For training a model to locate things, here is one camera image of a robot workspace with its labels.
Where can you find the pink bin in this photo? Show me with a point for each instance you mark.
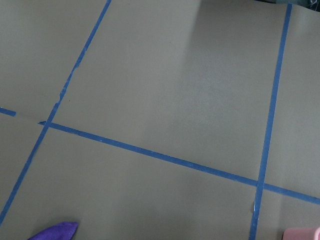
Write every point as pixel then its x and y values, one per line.
pixel 302 233

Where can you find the purple cloth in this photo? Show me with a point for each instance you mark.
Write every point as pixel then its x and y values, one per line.
pixel 61 231

